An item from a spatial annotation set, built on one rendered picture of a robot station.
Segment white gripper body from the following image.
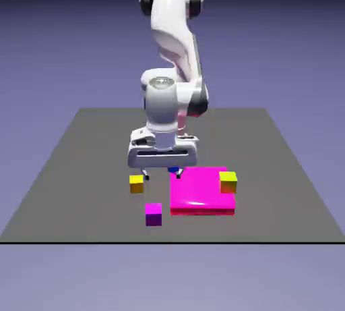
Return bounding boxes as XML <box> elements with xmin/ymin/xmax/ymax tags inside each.
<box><xmin>127</xmin><ymin>138</ymin><xmax>199</xmax><ymax>169</ymax></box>

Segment small yellow cube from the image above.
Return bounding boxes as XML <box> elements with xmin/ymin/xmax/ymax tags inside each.
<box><xmin>129</xmin><ymin>174</ymin><xmax>145</xmax><ymax>194</ymax></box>

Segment small magenta cube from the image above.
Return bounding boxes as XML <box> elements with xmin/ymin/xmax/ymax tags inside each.
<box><xmin>145</xmin><ymin>202</ymin><xmax>163</xmax><ymax>227</ymax></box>

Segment small yellow-green cube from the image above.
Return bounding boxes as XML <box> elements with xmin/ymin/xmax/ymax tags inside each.
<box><xmin>218</xmin><ymin>171</ymin><xmax>239</xmax><ymax>195</ymax></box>

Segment large pink box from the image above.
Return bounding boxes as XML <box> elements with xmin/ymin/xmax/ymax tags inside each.
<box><xmin>169</xmin><ymin>166</ymin><xmax>236</xmax><ymax>217</ymax></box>

